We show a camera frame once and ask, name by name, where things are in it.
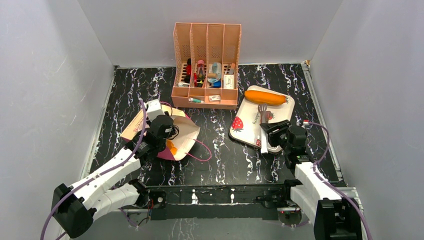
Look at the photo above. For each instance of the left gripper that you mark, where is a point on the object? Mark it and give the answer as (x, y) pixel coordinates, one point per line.
(173, 133)

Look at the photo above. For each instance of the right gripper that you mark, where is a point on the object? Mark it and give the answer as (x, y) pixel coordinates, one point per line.
(276, 128)

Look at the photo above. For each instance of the fake orange bread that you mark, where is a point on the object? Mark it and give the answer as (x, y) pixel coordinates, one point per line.
(171, 147)

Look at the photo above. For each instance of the paper cake bag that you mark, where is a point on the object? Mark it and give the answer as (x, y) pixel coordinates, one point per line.
(184, 135)

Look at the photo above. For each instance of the smooth orange bread loaf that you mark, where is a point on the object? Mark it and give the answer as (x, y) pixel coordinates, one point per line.
(265, 97)

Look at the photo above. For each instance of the orange plastic file organizer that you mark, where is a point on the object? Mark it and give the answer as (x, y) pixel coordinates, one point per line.
(211, 42)

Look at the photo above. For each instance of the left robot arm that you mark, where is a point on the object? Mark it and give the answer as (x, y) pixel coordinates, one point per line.
(99, 185)

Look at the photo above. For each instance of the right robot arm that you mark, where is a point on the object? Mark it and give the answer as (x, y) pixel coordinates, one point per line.
(334, 215)

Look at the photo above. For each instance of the green marker pen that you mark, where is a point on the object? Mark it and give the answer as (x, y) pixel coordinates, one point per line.
(195, 100)

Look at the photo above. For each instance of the small white card box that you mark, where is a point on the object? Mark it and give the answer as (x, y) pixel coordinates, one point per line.
(214, 98)

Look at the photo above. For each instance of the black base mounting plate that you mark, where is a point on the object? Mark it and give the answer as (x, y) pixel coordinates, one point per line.
(265, 201)

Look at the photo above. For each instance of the pink capped tube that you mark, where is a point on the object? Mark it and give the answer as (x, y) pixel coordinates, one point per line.
(200, 74)

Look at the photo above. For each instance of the white label box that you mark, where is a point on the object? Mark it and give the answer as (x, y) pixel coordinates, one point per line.
(228, 81)

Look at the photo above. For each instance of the blue tape dispenser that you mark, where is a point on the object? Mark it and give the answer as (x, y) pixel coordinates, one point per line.
(214, 75)

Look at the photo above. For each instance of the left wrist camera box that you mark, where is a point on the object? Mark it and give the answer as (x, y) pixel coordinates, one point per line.
(154, 109)

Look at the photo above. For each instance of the aluminium frame rail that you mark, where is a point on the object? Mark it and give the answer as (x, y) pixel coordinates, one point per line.
(334, 212)

